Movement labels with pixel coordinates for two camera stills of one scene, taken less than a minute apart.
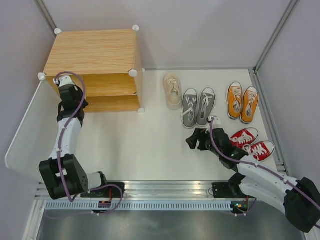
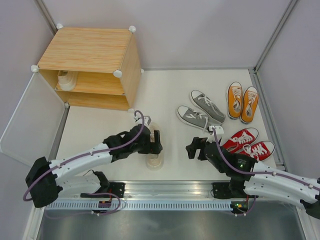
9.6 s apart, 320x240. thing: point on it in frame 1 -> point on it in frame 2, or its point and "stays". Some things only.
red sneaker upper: x=247 y=136 stays
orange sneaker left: x=234 y=97 stays
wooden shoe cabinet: x=109 y=62 stays
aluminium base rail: x=167 y=190 stays
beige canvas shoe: x=173 y=91 -> x=154 y=161
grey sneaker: x=190 y=105 -> x=196 y=118
